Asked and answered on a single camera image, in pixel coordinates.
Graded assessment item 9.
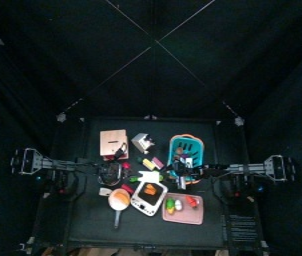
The white toy cleaver green handle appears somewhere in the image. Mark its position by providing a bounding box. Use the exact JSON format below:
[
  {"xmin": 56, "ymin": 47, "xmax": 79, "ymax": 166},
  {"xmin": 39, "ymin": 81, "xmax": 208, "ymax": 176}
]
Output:
[{"xmin": 128, "ymin": 170, "xmax": 164, "ymax": 184}]

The pink toy block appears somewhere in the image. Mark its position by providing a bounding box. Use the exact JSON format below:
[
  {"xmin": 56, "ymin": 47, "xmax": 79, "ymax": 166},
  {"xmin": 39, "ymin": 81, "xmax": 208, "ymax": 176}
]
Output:
[{"xmin": 151, "ymin": 156, "xmax": 166, "ymax": 170}]

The red toy piece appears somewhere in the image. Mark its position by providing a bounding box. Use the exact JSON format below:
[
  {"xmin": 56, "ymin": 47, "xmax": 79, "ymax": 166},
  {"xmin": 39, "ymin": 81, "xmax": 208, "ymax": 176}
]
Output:
[{"xmin": 120, "ymin": 183, "xmax": 135, "ymax": 195}]

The yellow toy block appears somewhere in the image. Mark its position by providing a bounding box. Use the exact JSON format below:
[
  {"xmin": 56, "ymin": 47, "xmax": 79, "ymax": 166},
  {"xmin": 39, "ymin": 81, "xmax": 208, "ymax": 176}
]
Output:
[{"xmin": 142, "ymin": 158, "xmax": 156, "ymax": 171}]

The purple toy in basket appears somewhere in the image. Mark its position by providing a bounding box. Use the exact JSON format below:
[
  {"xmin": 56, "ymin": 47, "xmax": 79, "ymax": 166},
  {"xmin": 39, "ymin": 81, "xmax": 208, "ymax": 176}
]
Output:
[{"xmin": 174, "ymin": 147, "xmax": 191, "ymax": 160}]

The small white toy piece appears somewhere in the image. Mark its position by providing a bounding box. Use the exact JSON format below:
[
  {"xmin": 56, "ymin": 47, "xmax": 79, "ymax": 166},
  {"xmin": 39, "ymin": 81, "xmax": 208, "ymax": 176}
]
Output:
[{"xmin": 98, "ymin": 187, "xmax": 114, "ymax": 197}]

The orange toy food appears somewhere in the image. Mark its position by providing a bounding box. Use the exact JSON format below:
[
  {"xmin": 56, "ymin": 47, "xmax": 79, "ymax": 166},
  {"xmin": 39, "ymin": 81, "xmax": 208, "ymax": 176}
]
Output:
[{"xmin": 143, "ymin": 183, "xmax": 159, "ymax": 196}]

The toy frying pan orange inside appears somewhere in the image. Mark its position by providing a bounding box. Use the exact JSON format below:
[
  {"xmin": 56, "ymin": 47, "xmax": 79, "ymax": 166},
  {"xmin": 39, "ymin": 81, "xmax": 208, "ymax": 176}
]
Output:
[{"xmin": 107, "ymin": 188, "xmax": 132, "ymax": 230}]

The teal basket orange rim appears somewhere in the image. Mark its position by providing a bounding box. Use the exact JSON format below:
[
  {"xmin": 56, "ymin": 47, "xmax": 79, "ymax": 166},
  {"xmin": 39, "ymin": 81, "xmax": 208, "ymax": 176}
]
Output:
[{"xmin": 166, "ymin": 133, "xmax": 206, "ymax": 185}]

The white toy stove black top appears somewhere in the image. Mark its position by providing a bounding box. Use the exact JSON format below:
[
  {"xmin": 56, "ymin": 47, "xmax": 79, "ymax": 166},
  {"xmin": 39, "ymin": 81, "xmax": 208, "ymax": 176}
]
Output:
[{"xmin": 130, "ymin": 181, "xmax": 168, "ymax": 218}]

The wooden box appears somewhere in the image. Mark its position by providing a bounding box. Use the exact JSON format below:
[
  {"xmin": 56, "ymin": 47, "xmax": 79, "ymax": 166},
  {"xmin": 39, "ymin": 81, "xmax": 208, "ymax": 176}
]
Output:
[{"xmin": 99, "ymin": 129, "xmax": 131, "ymax": 161}]

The green yellow toy vegetable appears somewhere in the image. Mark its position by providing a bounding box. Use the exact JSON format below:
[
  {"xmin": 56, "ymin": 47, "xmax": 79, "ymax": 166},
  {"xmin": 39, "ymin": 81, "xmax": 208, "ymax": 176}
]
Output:
[{"xmin": 164, "ymin": 197, "xmax": 176, "ymax": 215}]

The white toy appliance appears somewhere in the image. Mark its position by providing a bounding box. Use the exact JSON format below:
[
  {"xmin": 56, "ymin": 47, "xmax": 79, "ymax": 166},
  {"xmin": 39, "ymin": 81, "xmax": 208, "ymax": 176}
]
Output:
[{"xmin": 130, "ymin": 132, "xmax": 156, "ymax": 155}]

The pink cutting board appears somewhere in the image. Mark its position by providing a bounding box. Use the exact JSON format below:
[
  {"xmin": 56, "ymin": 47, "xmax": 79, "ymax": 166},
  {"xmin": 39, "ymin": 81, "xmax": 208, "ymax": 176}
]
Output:
[{"xmin": 160, "ymin": 192, "xmax": 206, "ymax": 226}]

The white printed label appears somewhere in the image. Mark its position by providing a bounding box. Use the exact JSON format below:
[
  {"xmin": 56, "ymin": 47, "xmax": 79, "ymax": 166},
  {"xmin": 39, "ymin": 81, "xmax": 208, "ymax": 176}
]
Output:
[{"xmin": 228, "ymin": 214, "xmax": 258, "ymax": 244}]

